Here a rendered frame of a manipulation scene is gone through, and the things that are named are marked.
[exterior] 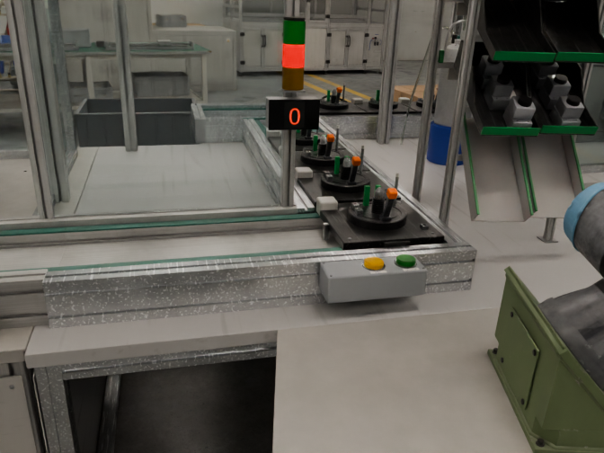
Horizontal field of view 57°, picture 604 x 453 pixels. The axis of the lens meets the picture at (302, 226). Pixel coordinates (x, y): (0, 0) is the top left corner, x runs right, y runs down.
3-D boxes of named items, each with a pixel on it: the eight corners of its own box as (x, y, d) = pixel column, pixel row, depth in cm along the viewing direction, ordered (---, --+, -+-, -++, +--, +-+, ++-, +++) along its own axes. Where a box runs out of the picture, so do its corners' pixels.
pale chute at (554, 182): (580, 218, 136) (590, 211, 131) (527, 217, 135) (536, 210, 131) (558, 119, 146) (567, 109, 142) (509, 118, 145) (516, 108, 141)
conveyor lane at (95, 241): (438, 278, 132) (444, 239, 128) (55, 311, 113) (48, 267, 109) (393, 230, 157) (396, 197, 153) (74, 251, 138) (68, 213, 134)
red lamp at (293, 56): (306, 67, 126) (306, 45, 124) (284, 67, 125) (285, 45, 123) (301, 65, 131) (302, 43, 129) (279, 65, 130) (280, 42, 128)
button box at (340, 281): (424, 295, 116) (428, 269, 114) (326, 304, 111) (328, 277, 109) (411, 279, 122) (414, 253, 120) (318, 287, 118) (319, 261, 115)
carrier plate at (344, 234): (443, 244, 128) (445, 235, 127) (342, 251, 123) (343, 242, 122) (403, 206, 149) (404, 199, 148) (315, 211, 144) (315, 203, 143)
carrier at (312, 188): (400, 204, 151) (405, 159, 146) (314, 208, 145) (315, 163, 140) (369, 176, 172) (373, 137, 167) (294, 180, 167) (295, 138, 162)
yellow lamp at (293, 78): (306, 90, 128) (306, 68, 126) (284, 90, 127) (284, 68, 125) (300, 86, 133) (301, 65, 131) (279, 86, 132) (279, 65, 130)
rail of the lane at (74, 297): (470, 289, 127) (477, 245, 123) (49, 328, 107) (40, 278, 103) (458, 278, 132) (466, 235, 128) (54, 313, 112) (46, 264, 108)
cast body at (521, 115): (528, 134, 126) (539, 108, 121) (509, 133, 126) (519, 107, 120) (519, 111, 131) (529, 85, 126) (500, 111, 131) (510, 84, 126)
